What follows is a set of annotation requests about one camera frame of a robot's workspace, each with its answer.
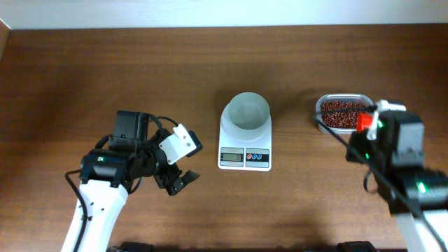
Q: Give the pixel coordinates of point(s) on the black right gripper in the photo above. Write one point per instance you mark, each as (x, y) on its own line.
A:
(359, 146)

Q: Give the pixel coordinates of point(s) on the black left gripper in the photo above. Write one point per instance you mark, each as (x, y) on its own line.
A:
(172, 173)

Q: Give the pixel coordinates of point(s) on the orange measuring scoop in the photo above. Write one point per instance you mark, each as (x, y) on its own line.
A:
(364, 122)

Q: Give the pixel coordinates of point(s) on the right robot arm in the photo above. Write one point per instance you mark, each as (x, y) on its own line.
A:
(416, 195)

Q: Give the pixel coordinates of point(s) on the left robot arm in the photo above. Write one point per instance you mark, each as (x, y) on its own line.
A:
(138, 147)

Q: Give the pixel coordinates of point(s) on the white digital kitchen scale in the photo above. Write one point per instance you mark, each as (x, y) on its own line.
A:
(245, 149)

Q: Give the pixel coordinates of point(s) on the white bowl on scale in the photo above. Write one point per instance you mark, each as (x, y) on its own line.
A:
(248, 111)

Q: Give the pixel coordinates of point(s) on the red beans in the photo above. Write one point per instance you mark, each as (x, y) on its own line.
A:
(341, 114)

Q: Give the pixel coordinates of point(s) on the clear plastic bean container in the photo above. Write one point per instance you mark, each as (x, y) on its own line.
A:
(342, 97)

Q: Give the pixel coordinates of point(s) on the black object at table edge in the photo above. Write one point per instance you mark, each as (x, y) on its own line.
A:
(135, 247)

